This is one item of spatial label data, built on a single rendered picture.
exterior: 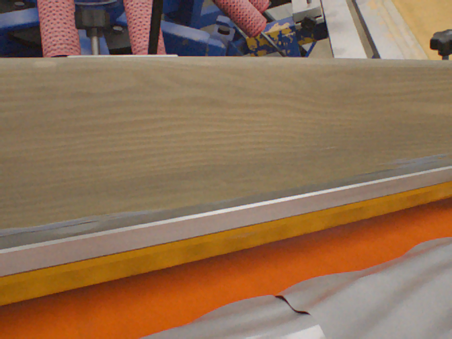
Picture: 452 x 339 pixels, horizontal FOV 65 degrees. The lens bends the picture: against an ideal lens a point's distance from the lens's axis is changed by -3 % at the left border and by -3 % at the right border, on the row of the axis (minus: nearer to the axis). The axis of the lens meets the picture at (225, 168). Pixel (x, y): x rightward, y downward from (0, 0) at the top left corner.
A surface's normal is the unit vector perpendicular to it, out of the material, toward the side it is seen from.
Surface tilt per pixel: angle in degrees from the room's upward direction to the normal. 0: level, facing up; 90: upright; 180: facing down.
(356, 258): 32
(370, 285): 8
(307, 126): 56
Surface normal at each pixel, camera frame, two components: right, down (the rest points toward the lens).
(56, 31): 0.22, -0.23
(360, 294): 0.32, -0.74
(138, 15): -0.08, -0.17
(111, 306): -0.02, -0.97
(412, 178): 0.43, 0.19
